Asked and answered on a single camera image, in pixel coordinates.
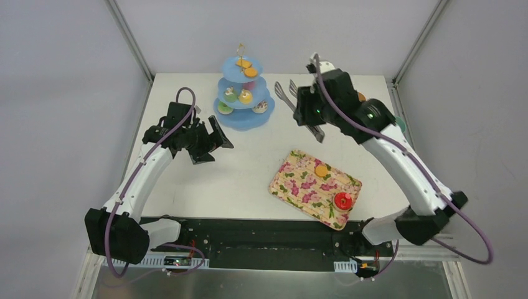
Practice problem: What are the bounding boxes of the metal serving tongs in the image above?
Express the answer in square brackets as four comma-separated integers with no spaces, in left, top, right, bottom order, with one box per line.
[274,80,325,143]

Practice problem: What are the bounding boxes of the dark green flower donut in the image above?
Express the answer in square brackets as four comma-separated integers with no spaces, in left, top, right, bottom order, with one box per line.
[224,86,238,103]

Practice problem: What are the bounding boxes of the blue three-tier cake stand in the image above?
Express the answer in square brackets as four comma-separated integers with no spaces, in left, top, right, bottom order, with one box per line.
[214,43,275,131]

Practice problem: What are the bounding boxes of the chocolate drizzle white donut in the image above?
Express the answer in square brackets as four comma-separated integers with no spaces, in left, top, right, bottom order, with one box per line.
[252,100,268,114]

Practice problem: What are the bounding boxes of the pink frosted cake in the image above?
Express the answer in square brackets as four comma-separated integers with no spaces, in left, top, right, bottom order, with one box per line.
[242,81,256,90]

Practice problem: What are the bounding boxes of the round orange biscuit top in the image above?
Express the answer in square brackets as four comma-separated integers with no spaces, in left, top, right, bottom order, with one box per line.
[243,67,258,78]

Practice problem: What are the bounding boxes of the round orange biscuit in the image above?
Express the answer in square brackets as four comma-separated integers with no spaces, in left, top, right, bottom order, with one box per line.
[314,164,329,178]
[243,67,258,78]

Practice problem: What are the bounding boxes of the red frosted donut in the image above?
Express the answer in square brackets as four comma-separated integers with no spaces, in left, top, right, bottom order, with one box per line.
[332,192,354,212]

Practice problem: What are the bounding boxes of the light green frosted donut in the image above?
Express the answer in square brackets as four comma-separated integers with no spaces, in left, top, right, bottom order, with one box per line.
[217,102,234,115]

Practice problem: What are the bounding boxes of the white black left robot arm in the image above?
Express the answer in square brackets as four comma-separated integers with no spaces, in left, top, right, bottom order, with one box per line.
[84,102,234,264]

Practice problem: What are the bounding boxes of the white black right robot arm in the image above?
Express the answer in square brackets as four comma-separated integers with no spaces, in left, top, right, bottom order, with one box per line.
[293,57,468,255]

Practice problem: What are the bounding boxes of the small round brown coaster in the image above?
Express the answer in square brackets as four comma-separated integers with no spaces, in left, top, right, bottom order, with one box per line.
[357,92,366,102]

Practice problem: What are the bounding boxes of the green teacup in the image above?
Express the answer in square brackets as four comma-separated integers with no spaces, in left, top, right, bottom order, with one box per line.
[395,116,407,133]

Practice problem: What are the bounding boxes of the floral rectangular tray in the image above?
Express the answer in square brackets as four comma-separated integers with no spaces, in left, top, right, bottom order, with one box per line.
[268,149,362,230]

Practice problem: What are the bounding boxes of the white left cable duct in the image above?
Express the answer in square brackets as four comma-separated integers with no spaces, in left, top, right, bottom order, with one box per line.
[129,254,209,270]

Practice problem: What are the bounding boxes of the white cable duct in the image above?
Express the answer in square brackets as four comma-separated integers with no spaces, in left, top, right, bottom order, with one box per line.
[129,254,209,270]
[333,259,358,273]

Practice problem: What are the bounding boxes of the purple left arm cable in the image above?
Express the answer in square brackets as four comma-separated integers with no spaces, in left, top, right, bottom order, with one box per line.
[103,87,206,279]

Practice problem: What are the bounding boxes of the metal frame rail right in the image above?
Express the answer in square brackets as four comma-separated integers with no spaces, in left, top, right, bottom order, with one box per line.
[392,0,451,87]

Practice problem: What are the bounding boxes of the metal frame rail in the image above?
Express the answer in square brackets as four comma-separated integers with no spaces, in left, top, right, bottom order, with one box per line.
[392,0,451,87]
[104,0,154,85]

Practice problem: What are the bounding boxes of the metal frame rail left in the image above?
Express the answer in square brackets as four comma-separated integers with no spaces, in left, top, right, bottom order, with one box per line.
[104,0,154,85]

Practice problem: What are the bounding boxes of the white right cable duct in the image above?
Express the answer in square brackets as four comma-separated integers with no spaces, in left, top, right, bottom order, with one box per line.
[333,259,358,273]

